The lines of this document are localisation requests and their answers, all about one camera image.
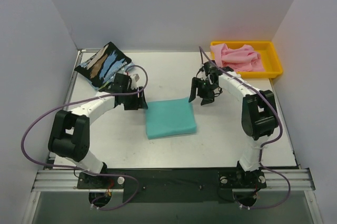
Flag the yellow plastic tray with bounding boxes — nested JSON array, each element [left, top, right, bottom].
[[210, 41, 283, 79]]

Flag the teal t shirt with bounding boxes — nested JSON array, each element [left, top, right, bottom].
[[145, 98, 197, 140]]

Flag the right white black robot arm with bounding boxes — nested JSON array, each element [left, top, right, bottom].
[[189, 61, 279, 187]]

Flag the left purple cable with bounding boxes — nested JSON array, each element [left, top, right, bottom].
[[21, 65, 150, 211]]

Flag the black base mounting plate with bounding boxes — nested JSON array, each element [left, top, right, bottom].
[[77, 168, 266, 206]]

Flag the pink t shirt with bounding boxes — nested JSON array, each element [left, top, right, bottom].
[[210, 43, 265, 72]]

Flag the aluminium front rail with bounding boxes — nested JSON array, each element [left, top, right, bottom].
[[32, 169, 315, 192]]

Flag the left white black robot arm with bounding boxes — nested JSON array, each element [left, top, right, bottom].
[[48, 73, 148, 188]]

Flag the folded black printed t shirt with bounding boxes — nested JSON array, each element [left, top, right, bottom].
[[75, 42, 132, 89]]

